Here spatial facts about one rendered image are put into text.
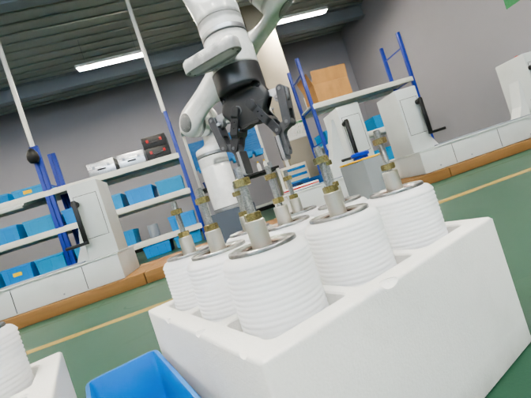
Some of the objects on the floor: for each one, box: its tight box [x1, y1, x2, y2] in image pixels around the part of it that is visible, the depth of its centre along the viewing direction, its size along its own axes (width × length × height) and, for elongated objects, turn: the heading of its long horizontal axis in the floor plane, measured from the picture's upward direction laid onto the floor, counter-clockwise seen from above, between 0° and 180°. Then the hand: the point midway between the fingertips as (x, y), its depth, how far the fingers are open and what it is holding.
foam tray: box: [149, 217, 531, 398], centre depth 54 cm, size 39×39×18 cm
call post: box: [341, 155, 386, 200], centre depth 76 cm, size 7×7×31 cm
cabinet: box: [275, 161, 311, 196], centre depth 635 cm, size 57×47×69 cm
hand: (264, 159), depth 54 cm, fingers open, 6 cm apart
